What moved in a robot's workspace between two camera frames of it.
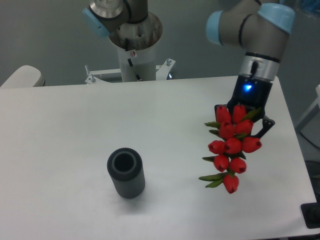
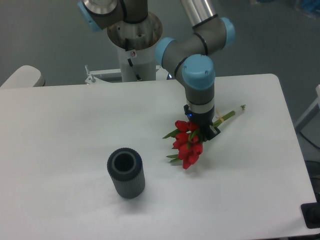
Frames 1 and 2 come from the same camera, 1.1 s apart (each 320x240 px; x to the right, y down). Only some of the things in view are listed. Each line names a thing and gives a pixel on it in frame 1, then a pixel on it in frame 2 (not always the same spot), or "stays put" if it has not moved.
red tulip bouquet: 235,141 to 189,139
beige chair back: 26,76 stays put
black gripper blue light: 253,93 to 204,121
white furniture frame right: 313,110 stays put
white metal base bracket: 162,73 stays put
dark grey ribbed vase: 126,166 stays put
